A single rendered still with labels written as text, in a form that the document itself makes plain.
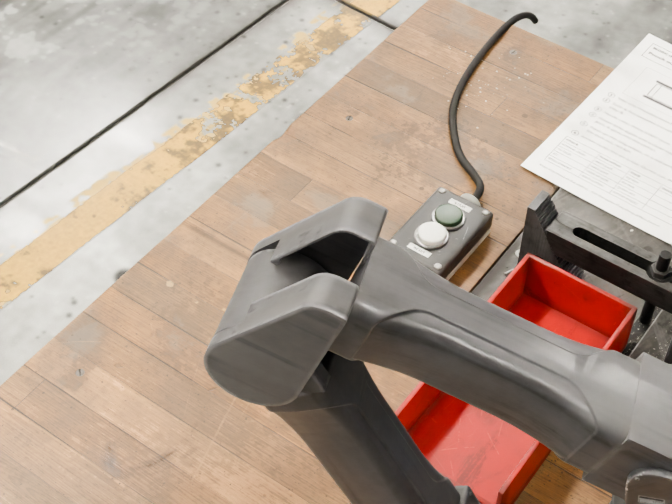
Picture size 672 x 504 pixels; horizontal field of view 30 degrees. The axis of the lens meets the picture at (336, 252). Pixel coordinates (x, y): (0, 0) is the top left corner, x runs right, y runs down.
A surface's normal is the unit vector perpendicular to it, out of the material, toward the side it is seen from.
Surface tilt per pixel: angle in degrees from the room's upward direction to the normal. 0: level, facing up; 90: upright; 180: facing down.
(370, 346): 98
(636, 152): 1
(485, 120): 0
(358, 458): 89
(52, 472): 0
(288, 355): 90
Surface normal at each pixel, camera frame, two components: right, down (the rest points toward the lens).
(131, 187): 0.01, -0.66
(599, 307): -0.58, 0.60
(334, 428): -0.18, 0.80
